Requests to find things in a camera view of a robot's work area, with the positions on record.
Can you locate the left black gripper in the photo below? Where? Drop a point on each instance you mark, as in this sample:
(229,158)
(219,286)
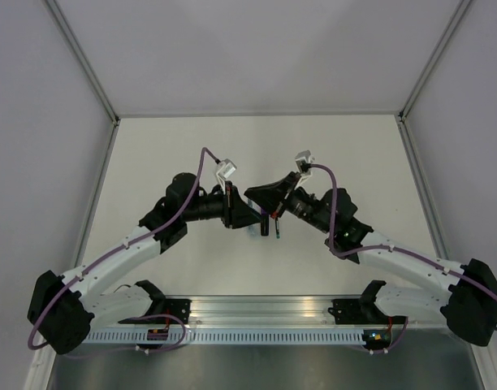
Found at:
(231,209)

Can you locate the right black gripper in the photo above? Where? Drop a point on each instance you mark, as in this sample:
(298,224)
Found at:
(278,190)

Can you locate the black purple highlighter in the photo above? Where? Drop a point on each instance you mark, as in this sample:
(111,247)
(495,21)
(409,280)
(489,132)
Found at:
(265,225)

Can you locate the blue marker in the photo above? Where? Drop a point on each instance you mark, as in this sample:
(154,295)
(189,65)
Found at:
(253,232)

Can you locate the green pen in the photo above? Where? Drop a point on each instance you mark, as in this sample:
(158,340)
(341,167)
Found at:
(277,228)

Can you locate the slim blue pen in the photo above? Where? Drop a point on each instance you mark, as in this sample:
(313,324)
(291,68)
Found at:
(256,208)

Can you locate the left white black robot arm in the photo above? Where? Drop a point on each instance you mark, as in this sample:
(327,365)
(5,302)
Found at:
(65,308)

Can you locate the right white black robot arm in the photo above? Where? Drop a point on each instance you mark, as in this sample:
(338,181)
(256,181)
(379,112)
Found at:
(461,296)

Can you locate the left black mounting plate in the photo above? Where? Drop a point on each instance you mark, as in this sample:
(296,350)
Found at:
(178,307)

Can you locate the black mounting plate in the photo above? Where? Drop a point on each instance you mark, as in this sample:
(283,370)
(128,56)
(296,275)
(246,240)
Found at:
(178,307)
(353,311)

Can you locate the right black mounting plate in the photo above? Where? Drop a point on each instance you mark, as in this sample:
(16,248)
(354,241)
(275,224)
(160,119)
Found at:
(353,311)

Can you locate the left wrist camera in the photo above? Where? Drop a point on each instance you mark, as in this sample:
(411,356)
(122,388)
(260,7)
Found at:
(224,169)

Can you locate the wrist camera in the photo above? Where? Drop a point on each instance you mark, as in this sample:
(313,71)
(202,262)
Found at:
(224,169)
(304,161)

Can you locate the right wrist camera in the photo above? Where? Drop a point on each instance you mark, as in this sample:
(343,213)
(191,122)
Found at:
(304,161)

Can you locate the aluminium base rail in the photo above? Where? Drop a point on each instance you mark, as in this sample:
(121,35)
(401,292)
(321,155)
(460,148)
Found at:
(254,311)

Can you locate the right aluminium frame post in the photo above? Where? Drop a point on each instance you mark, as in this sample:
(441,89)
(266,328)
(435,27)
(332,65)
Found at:
(436,54)

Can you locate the aluminium frame post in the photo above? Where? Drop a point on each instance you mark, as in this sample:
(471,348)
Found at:
(63,25)
(436,54)

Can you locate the white slotted cable duct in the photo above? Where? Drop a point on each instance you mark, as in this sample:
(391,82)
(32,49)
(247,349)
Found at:
(226,336)

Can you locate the left aluminium frame post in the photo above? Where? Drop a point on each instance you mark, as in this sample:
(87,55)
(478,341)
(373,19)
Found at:
(63,25)

